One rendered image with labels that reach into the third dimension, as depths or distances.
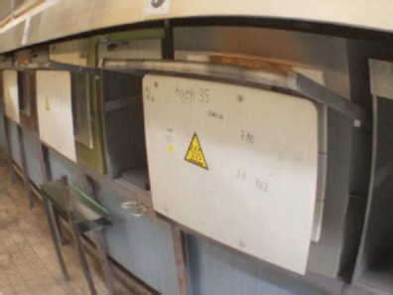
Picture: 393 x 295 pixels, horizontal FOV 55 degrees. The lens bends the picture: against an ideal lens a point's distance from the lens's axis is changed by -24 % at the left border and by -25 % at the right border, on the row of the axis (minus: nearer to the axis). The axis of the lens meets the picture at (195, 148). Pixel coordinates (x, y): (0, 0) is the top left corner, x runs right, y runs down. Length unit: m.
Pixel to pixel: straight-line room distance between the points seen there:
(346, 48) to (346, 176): 0.29
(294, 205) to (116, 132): 1.08
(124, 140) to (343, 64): 1.20
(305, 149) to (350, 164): 0.15
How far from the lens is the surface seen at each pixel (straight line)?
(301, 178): 0.94
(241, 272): 1.52
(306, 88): 0.76
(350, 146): 0.99
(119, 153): 1.93
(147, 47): 1.48
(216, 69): 0.89
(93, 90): 1.94
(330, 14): 0.59
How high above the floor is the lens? 1.50
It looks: 17 degrees down
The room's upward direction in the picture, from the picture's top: 4 degrees counter-clockwise
